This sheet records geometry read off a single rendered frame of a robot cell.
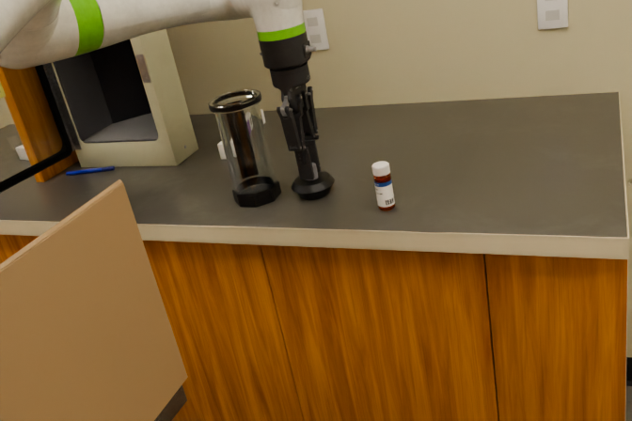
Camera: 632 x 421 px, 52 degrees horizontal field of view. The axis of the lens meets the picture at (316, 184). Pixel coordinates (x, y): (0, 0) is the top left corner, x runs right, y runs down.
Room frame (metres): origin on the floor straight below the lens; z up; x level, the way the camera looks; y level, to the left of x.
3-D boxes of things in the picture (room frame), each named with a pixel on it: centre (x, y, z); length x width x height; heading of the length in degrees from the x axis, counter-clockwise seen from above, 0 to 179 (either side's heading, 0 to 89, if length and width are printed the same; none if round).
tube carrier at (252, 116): (1.29, 0.13, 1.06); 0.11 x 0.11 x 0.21
